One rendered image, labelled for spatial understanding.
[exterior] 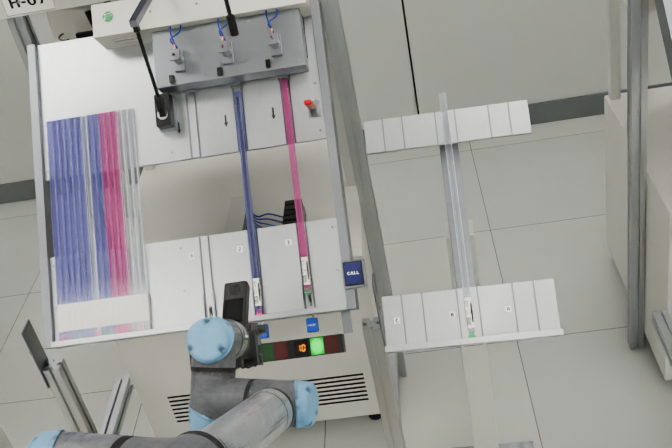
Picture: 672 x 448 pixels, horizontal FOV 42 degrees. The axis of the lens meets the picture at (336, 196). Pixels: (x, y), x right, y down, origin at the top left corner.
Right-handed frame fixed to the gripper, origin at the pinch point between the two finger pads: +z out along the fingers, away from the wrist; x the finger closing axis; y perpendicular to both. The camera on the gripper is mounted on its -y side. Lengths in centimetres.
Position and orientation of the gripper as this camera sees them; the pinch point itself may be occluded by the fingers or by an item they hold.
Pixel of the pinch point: (252, 330)
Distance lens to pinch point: 181.3
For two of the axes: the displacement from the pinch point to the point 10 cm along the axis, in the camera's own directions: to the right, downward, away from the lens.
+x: 9.8, -1.4, -1.1
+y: 1.2, 9.7, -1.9
